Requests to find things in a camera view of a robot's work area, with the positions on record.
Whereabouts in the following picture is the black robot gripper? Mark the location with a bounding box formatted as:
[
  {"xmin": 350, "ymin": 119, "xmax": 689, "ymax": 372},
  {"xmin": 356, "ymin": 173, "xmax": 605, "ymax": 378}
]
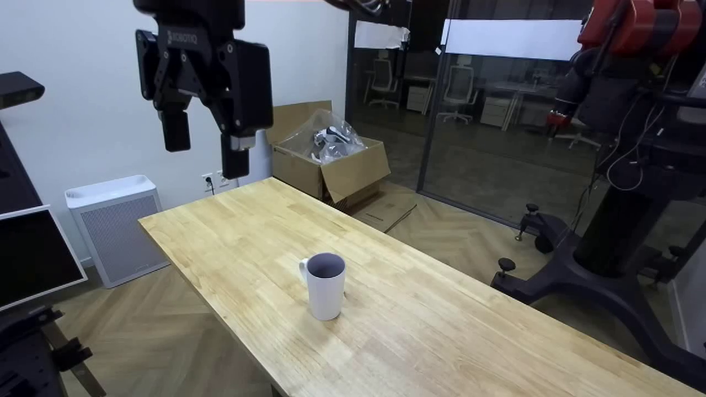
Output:
[{"xmin": 136, "ymin": 16, "xmax": 275, "ymax": 178}]

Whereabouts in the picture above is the white mug with dark interior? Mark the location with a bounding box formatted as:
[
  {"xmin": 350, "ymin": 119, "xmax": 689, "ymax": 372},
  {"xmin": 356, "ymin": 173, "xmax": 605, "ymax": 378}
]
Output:
[{"xmin": 301, "ymin": 253, "xmax": 346, "ymax": 322}]

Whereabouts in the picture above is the crumpled plastic wrap in box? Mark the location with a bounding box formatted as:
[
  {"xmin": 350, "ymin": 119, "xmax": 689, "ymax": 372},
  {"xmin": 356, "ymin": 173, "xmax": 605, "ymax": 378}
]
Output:
[{"xmin": 282, "ymin": 110, "xmax": 366, "ymax": 165}]

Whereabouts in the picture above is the white air purifier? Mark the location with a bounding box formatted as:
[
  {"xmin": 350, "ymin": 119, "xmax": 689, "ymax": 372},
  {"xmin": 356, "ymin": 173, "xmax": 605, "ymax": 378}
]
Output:
[{"xmin": 64, "ymin": 175, "xmax": 168, "ymax": 286}]

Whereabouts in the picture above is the open cardboard box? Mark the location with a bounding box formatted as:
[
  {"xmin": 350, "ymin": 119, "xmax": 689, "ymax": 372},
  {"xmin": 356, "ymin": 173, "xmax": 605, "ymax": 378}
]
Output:
[{"xmin": 268, "ymin": 101, "xmax": 391, "ymax": 205}]

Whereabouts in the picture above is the flat cardboard sheet on floor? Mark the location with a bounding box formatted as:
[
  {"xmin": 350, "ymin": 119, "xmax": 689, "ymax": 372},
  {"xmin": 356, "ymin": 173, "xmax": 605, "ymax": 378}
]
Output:
[{"xmin": 354, "ymin": 184, "xmax": 417, "ymax": 232}]

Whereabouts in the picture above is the white office chair behind glass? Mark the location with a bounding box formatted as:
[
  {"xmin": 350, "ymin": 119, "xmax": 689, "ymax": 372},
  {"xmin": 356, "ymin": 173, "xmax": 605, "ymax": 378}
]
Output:
[{"xmin": 439, "ymin": 67, "xmax": 475, "ymax": 124}]

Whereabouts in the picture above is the red and black robot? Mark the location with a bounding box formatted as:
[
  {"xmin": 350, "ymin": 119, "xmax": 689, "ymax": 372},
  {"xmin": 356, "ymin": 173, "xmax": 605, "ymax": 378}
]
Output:
[{"xmin": 547, "ymin": 0, "xmax": 706, "ymax": 199}]

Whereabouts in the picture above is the black camera on stand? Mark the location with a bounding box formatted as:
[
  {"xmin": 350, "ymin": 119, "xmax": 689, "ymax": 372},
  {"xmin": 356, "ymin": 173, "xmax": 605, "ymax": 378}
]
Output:
[{"xmin": 0, "ymin": 71, "xmax": 45, "ymax": 108}]

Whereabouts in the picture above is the black monitor with white frame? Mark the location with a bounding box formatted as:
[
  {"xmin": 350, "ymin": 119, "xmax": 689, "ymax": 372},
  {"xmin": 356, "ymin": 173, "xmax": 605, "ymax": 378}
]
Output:
[{"xmin": 0, "ymin": 205, "xmax": 88, "ymax": 312}]

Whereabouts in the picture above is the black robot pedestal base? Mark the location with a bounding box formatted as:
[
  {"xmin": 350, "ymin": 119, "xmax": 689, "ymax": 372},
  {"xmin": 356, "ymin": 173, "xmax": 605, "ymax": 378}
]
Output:
[{"xmin": 493, "ymin": 190, "xmax": 706, "ymax": 391}]

